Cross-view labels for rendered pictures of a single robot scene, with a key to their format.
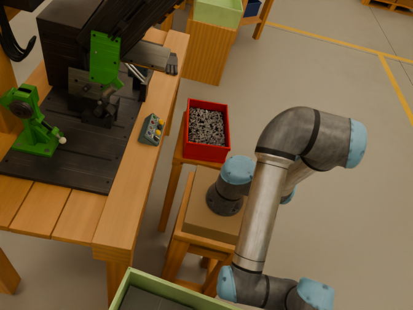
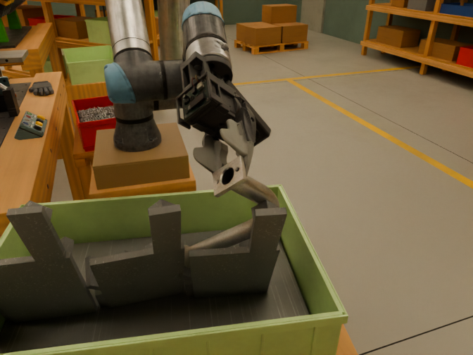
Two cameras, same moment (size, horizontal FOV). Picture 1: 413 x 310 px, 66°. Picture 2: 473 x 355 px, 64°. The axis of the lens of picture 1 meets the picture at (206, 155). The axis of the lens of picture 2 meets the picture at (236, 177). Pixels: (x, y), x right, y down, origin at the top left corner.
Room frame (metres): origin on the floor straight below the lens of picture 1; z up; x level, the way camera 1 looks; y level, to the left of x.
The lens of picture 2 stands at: (-0.46, -0.24, 1.44)
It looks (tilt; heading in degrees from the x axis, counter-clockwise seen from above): 29 degrees down; 350
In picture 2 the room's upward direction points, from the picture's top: straight up
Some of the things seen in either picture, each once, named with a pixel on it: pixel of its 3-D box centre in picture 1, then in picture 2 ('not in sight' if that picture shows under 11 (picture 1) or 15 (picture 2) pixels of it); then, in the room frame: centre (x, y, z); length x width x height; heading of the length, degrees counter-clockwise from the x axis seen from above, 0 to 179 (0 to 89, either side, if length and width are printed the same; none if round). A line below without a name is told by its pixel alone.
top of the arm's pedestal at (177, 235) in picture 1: (217, 211); (141, 169); (0.73, -0.13, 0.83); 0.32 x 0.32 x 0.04; 5
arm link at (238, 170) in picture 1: (237, 176); (133, 91); (0.73, -0.13, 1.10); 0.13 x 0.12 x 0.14; 97
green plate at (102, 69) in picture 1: (107, 55); not in sight; (1.05, 0.52, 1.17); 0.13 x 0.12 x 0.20; 9
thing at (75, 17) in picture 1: (76, 42); not in sight; (1.20, 0.75, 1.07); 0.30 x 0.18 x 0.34; 9
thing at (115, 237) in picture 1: (154, 115); (38, 132); (1.16, 0.32, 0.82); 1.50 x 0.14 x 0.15; 9
